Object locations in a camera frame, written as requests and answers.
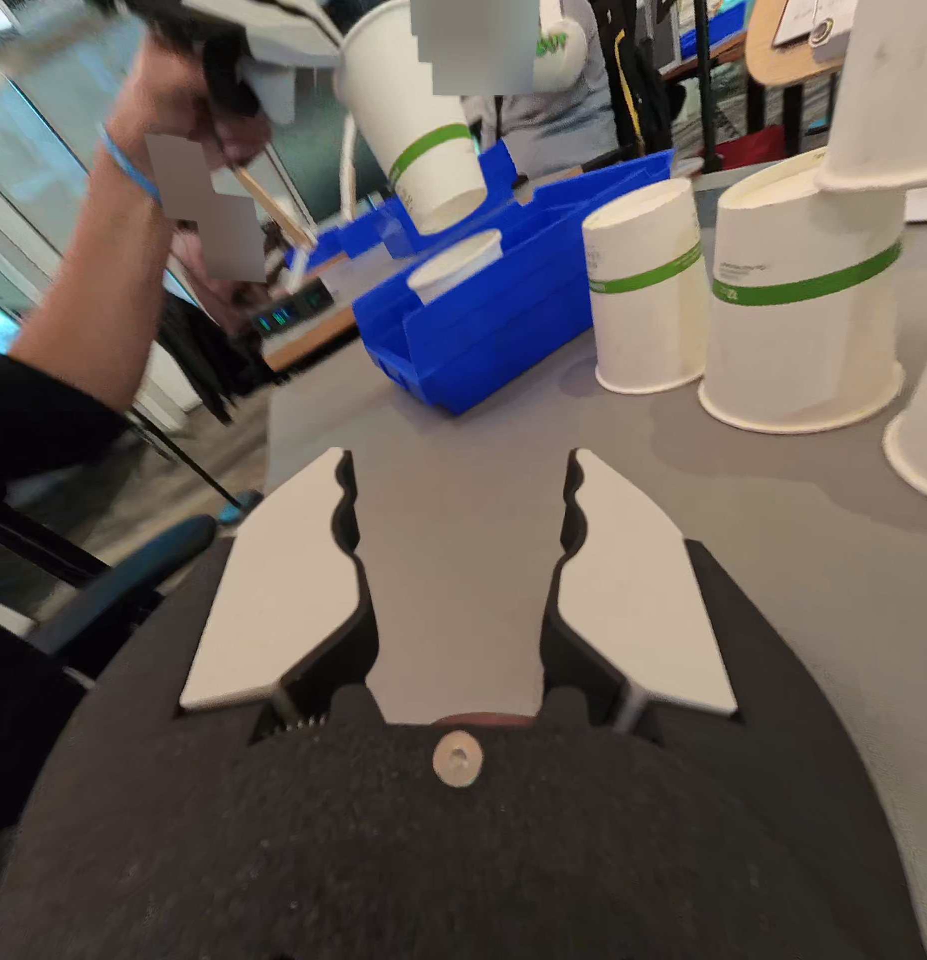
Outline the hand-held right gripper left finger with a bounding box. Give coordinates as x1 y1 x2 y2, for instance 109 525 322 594
178 447 380 725

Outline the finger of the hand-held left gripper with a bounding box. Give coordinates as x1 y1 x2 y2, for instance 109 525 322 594
180 0 343 127

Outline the wooden instruction board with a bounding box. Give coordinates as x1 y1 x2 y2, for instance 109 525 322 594
744 0 860 89

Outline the person's left black sleeve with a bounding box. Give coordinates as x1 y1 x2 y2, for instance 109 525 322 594
0 352 132 513

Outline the black tripod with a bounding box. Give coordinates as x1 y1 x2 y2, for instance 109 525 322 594
126 408 249 513

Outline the black pole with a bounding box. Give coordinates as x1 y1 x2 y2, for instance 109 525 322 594
692 0 725 175

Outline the black jacket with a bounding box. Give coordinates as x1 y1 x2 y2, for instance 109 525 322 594
159 292 275 426

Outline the blue plastic bin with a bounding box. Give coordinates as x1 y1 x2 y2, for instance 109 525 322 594
283 228 346 273
353 148 678 416
336 142 536 261
677 0 753 63

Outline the white paper cup green band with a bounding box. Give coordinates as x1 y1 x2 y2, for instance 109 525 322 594
697 150 907 435
581 177 709 396
882 373 927 505
334 0 489 235
814 0 927 193

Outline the red bag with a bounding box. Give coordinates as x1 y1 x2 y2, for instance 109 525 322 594
722 123 789 171

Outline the stack of white paper cups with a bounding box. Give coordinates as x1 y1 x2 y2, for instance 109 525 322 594
405 228 504 305

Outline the person's left forearm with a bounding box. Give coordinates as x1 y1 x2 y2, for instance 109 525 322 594
9 146 174 415

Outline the black power strip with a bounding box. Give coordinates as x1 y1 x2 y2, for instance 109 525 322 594
252 285 337 340

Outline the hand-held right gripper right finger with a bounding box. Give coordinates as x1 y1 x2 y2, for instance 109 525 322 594
540 448 739 732

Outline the blue wristband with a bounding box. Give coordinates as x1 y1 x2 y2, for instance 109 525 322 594
96 123 165 205

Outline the person's left hand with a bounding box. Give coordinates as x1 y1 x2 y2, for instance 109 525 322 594
107 36 275 166

